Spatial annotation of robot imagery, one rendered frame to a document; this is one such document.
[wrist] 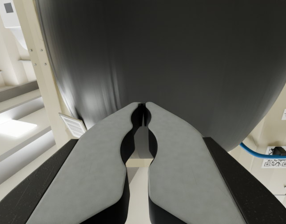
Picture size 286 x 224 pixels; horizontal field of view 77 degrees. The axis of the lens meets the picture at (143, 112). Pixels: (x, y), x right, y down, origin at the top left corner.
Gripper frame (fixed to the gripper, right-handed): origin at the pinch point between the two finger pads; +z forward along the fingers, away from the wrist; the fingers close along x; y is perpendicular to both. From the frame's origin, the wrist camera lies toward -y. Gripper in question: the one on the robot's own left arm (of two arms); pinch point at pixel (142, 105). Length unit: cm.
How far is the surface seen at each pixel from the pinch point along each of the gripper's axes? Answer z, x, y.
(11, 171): 211, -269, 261
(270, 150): 26, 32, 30
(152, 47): 8.0, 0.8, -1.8
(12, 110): 441, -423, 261
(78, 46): 8.3, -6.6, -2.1
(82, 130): 10.3, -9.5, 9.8
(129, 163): 49, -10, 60
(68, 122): 10.9, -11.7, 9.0
